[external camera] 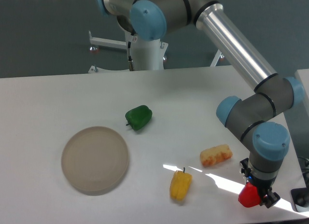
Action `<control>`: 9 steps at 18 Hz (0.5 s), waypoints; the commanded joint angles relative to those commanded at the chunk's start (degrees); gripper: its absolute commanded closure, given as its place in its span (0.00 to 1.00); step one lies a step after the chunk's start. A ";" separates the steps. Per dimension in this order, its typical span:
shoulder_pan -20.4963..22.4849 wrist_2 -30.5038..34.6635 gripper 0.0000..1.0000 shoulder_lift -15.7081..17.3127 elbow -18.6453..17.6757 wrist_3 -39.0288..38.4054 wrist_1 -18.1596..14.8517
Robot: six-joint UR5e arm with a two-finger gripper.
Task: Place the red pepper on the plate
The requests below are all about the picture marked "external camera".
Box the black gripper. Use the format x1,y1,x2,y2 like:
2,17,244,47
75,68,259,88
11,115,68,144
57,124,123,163
239,158,281,208

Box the red pepper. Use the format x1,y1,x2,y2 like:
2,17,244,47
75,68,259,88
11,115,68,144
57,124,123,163
238,182,261,208

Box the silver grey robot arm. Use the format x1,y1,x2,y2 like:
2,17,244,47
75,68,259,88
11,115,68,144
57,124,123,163
96,0,305,208

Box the yellow pepper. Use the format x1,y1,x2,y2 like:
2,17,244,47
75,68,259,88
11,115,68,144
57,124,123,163
169,167,193,201

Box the green pepper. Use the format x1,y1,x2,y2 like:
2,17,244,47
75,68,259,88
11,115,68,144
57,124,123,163
125,105,153,131

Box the beige round plate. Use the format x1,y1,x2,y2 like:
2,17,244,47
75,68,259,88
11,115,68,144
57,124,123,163
61,126,129,196

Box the black device at edge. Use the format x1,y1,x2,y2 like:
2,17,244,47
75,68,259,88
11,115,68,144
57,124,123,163
291,188,309,212

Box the orange bread piece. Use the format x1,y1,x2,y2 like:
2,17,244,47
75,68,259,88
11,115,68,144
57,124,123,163
200,144,233,167

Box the white table at right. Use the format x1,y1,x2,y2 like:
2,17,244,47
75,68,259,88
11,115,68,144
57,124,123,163
295,69,309,91

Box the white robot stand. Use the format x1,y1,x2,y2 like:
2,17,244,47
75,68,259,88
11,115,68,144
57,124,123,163
87,28,226,74

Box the black cables at right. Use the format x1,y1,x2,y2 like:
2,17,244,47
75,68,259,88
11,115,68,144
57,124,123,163
297,156,309,183

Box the black cable on stand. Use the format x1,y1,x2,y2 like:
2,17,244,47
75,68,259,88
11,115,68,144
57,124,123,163
127,30,136,71

